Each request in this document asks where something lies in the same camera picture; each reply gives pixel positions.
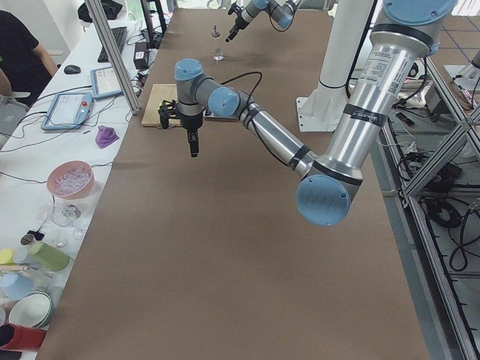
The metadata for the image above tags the digital kitchen scale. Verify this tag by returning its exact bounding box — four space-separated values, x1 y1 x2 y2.
203 109 238 122

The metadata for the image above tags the far blue teach pendant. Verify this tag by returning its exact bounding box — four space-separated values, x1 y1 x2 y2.
90 67 123 100

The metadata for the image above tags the yellow cup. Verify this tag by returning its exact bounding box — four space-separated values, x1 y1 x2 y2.
0 248 15 266

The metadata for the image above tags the black computer mouse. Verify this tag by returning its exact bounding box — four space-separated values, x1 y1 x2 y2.
64 64 82 75

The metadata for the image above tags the white green bowl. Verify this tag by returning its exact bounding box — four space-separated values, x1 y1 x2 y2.
8 292 53 329

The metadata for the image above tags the black keyboard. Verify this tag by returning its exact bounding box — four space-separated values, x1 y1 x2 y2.
97 25 129 64

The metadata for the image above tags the bamboo cutting board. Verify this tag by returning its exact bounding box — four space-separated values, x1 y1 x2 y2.
141 84 177 128

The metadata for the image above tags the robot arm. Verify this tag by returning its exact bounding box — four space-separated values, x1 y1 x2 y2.
225 0 301 43
175 1 455 226

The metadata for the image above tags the glass sauce bottle metal spout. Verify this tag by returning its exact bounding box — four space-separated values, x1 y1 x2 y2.
211 24 225 63

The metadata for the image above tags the pink bowl with ice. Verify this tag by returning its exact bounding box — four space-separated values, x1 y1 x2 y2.
46 160 95 200

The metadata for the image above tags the black label box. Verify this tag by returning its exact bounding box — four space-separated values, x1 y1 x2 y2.
133 42 149 70

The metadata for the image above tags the person in black shirt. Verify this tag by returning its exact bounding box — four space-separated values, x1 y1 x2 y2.
1 10 58 107

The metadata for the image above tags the blue teach pendant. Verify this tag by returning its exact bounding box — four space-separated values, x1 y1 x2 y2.
90 67 123 100
40 92 94 131

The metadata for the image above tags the near blue teach pendant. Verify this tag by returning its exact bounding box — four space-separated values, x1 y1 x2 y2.
40 92 94 131

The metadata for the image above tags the purple cloth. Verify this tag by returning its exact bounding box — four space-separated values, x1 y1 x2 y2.
95 125 119 149

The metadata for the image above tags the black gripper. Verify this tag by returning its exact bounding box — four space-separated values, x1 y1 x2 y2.
225 2 249 42
157 100 180 130

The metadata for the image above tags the aluminium frame post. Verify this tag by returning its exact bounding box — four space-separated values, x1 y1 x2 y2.
85 0 140 115

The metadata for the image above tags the green cup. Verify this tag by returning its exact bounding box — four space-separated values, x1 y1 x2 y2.
28 241 70 272

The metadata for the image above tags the red cup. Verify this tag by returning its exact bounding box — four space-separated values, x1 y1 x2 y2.
1 323 47 351

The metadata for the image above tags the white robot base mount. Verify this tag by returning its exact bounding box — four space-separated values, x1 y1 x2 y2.
296 0 382 132

